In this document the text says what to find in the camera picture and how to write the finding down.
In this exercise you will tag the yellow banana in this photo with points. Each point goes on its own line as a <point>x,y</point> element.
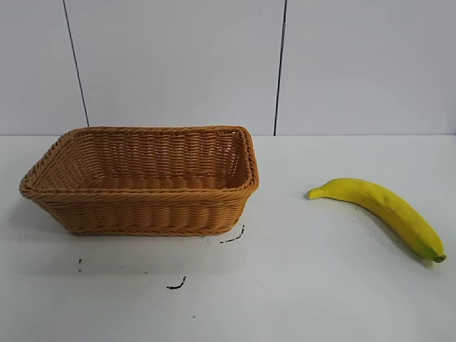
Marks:
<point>392,210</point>

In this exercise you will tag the brown woven wicker basket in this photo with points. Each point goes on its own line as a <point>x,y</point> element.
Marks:
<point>142,210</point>

